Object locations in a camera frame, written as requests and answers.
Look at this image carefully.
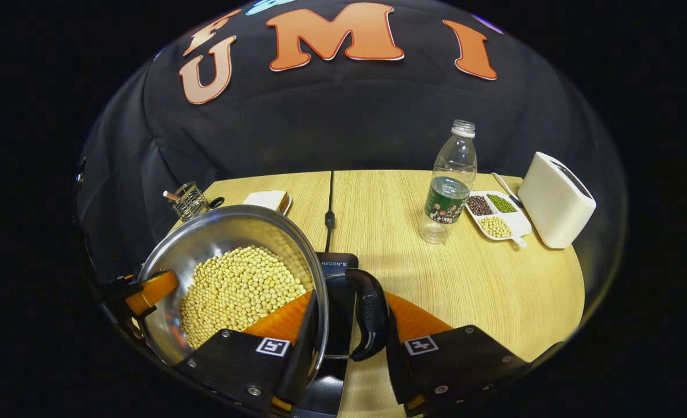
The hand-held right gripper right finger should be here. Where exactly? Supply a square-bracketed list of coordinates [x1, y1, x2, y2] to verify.
[385, 290, 530, 416]

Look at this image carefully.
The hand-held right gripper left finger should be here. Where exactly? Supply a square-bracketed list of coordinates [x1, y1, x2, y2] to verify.
[175, 289, 321, 416]

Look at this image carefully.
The black induction cooktop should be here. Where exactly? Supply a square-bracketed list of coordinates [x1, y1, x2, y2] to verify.
[294, 252, 360, 418]

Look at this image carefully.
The steel pot with soybeans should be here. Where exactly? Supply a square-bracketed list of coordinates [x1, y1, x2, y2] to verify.
[137, 204, 390, 384]

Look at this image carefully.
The sandwich on plate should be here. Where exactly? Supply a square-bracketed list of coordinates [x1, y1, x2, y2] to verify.
[243, 190, 293, 217]

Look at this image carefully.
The white divided bean tray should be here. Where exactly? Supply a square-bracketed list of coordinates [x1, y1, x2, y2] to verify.
[465, 191, 533, 248]

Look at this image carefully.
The clear plastic water bottle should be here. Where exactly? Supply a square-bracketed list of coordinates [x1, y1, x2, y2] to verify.
[420, 120, 478, 245]

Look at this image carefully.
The white toaster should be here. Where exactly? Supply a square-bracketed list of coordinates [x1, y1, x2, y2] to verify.
[517, 152, 597, 250]

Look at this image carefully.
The metal wire basket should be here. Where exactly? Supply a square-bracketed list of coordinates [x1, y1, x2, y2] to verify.
[163, 182, 225, 222]

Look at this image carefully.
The black cooktop power cable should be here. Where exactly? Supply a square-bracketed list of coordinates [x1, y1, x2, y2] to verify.
[324, 170, 336, 254]

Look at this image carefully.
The white toaster cable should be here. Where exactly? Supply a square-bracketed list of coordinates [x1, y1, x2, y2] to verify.
[491, 172, 524, 208]

